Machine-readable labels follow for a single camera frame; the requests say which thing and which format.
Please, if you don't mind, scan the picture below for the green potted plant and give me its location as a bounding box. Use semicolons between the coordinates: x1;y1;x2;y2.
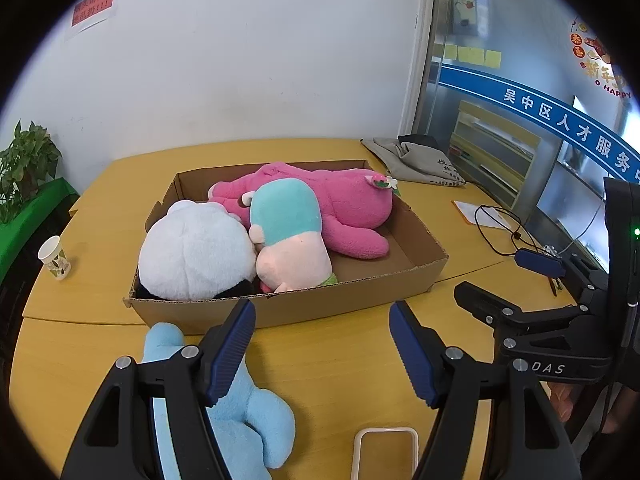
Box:
0;120;63;224

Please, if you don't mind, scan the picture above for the person's right forearm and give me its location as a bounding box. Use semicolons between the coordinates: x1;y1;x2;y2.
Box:
570;382;637;467

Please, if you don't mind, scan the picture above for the cartoon sheep poster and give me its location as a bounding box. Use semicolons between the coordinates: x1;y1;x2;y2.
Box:
452;0;491;37

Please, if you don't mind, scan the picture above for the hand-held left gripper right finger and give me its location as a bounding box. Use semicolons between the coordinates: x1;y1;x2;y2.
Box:
389;301;583;480

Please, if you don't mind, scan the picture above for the leaf print paper cup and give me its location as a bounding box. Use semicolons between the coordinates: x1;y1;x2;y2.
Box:
38;236;71;281

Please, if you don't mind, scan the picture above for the blue window banner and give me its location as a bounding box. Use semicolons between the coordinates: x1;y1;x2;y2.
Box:
438;62;640;187

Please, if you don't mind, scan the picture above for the black cable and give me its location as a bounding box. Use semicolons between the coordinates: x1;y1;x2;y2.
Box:
474;203;556;262

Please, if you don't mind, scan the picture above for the teal and pink plush toy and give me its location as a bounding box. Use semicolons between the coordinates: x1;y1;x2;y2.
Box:
247;180;338;293

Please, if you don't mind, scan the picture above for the grey metal door frame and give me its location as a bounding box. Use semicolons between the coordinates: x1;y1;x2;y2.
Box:
399;0;453;137

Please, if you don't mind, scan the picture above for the grey cloth bag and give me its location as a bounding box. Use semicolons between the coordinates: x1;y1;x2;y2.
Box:
361;135;468;187

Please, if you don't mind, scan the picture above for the brown cardboard box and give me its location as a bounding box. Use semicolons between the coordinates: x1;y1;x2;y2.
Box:
123;160;450;336

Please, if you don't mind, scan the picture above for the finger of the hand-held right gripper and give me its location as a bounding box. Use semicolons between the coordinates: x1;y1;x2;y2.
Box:
453;281;587;331
514;248;609;307

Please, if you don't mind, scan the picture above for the light blue plush toy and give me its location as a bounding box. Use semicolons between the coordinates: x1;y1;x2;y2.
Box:
142;322;297;480

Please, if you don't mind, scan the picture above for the red and white wall notice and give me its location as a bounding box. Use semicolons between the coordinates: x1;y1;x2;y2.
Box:
65;0;117;41

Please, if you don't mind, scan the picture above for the white paper sheet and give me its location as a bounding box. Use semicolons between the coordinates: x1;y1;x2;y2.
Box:
452;200;517;229

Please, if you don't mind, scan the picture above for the pale yellow shelf rack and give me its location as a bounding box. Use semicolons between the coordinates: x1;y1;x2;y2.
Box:
447;100;544;202

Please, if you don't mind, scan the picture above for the red festive window sticker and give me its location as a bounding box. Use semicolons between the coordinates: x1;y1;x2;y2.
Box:
570;17;634;97

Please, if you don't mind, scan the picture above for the person's right hand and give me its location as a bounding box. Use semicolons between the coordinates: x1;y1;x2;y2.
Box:
547;384;581;423

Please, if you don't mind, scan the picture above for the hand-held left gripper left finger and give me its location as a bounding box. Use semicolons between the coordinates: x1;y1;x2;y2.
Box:
60;298;257;480

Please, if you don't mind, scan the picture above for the white rectangular frame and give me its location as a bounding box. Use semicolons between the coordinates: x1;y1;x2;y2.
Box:
350;426;420;480

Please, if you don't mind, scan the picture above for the green planter stand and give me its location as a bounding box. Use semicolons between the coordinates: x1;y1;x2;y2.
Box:
0;177;81;283

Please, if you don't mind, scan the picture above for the white round plush toy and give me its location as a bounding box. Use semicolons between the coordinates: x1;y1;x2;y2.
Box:
136;200;257;303

